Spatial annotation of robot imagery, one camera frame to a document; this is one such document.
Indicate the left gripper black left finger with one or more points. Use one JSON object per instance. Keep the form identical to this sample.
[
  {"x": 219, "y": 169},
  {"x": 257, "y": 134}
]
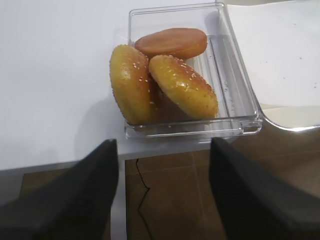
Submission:
[{"x": 75, "y": 206}]

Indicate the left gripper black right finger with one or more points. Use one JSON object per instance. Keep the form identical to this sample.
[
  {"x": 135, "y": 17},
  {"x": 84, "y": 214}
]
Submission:
[{"x": 255, "y": 205}]

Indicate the left sesame top bun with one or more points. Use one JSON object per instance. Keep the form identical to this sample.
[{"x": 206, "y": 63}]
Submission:
[{"x": 136, "y": 93}]

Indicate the sesame bun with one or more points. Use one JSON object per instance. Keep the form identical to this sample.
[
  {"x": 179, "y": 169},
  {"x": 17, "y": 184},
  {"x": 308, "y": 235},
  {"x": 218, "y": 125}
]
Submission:
[
  {"x": 184, "y": 86},
  {"x": 136, "y": 93}
]

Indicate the right sesame top bun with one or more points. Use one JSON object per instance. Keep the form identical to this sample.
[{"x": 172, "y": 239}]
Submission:
[{"x": 184, "y": 86}]

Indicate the clear bun container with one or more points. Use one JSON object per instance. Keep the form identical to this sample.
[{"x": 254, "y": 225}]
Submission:
[{"x": 221, "y": 65}]

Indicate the white metal tray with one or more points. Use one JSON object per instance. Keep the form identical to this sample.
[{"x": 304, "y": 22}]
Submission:
[{"x": 275, "y": 62}]

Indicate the white parchment paper sheet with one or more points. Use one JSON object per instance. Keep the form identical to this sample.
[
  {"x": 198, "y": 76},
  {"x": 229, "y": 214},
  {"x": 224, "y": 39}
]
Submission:
[{"x": 280, "y": 50}]

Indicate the flat bottom bun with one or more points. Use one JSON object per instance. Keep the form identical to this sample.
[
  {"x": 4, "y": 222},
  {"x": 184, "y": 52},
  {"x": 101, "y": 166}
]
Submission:
[{"x": 182, "y": 43}]

